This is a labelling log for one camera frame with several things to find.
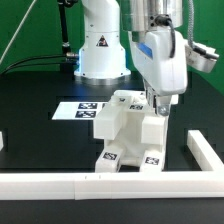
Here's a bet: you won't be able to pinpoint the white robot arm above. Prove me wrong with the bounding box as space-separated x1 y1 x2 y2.
74 0 219 116

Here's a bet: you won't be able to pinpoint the white chair seat part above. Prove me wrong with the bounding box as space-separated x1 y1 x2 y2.
93 102 168 172

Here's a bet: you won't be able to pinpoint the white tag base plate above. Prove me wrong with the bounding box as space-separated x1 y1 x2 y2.
52 102 106 120

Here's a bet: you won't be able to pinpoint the white tagged cube nut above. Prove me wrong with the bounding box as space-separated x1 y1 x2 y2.
146 90 156 110

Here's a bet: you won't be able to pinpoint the white U-shaped obstacle fence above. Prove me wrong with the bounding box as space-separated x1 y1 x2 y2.
0 130 224 200

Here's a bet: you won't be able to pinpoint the white diagonal cable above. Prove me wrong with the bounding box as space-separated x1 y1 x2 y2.
0 0 38 66

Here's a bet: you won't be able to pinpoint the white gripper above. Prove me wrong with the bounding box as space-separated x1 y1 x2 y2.
129 28 187 116

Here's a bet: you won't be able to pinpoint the black cables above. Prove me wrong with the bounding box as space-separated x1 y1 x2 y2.
0 53 80 77

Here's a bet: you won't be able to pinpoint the white chair back frame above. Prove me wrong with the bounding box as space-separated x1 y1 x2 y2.
109 90 179 113

